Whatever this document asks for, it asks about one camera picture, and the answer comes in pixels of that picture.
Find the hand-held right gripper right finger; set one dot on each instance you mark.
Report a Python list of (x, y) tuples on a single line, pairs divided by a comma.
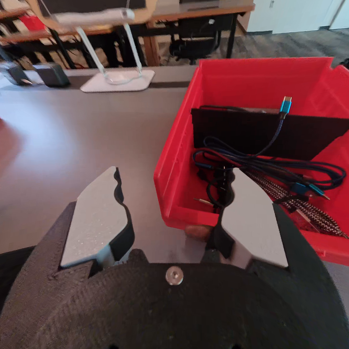
[(250, 226)]

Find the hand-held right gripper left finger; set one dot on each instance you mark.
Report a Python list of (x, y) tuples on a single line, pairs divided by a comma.
[(95, 218)]

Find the red storage bin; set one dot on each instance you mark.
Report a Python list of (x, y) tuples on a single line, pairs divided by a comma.
[(245, 79), (32, 23)]

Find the black bin divider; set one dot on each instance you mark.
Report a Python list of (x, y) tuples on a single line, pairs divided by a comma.
[(240, 131)]

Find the white desk lamp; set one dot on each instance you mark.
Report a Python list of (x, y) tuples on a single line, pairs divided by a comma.
[(117, 83)]

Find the dark power adapter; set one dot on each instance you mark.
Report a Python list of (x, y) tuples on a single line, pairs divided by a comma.
[(16, 76), (51, 75)]

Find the black office chair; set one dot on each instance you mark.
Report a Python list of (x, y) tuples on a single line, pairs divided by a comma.
[(193, 41)]

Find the black panel wooden rim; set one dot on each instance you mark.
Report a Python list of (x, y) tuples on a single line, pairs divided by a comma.
[(81, 2)]

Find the wooden office desk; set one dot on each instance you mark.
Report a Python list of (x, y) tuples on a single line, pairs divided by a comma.
[(212, 12)]

